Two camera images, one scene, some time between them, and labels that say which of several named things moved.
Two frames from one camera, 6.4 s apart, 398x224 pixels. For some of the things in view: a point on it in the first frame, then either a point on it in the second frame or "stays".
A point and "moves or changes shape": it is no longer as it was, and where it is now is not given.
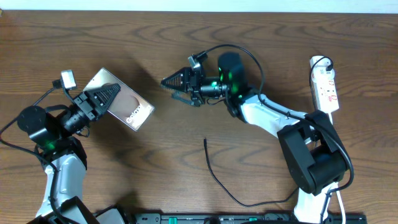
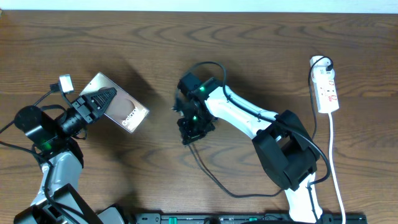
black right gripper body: (206, 88) to (195, 127)
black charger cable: (296, 192) to (219, 182)
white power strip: (323, 74) stays
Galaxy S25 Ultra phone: (127, 106) moves or changes shape
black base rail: (245, 218) stays
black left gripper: (82, 103) stays
